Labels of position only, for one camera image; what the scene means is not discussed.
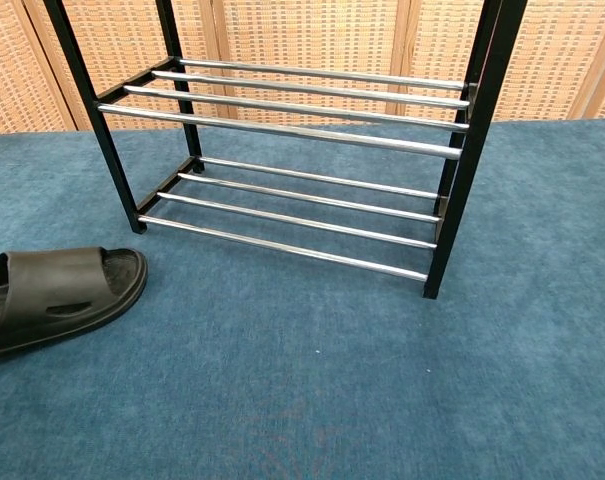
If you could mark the black and chrome shoe rack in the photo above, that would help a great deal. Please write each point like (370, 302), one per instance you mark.
(462, 200)

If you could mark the woven bamboo folding screen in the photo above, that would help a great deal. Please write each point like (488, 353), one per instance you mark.
(307, 35)

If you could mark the blue carpet mat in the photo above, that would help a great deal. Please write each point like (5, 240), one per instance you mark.
(302, 375)

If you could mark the black rubber slipper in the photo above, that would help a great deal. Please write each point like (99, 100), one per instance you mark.
(47, 295)

